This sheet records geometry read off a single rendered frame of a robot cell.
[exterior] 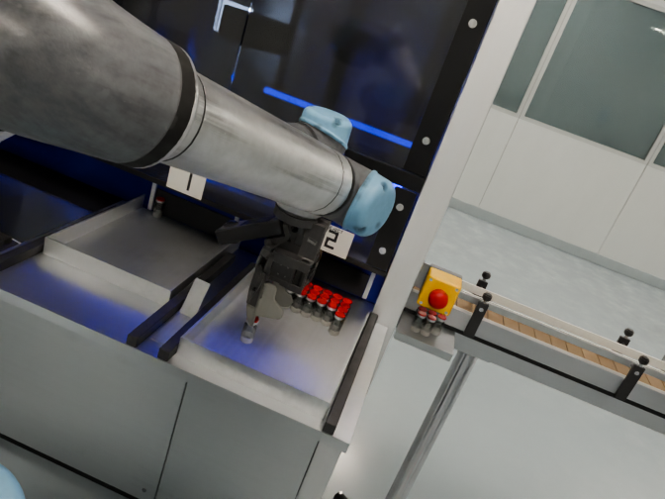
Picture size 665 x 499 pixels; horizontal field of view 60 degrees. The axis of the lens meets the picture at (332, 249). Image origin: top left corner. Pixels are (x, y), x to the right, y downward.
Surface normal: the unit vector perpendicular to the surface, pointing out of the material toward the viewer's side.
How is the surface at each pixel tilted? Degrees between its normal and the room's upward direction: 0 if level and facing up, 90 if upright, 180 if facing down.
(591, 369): 90
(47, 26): 63
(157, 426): 90
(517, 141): 90
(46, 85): 94
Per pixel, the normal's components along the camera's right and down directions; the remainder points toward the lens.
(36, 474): 0.31, -0.87
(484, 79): -0.23, 0.32
